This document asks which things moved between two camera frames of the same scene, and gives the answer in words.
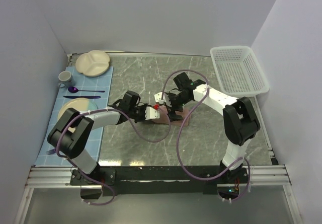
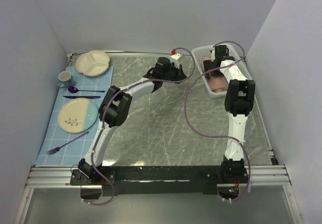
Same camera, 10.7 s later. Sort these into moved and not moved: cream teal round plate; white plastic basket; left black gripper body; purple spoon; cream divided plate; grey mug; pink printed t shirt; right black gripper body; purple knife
Moved: pink printed t shirt; white plastic basket; right black gripper body; left black gripper body
Not moved: purple knife; purple spoon; cream teal round plate; grey mug; cream divided plate
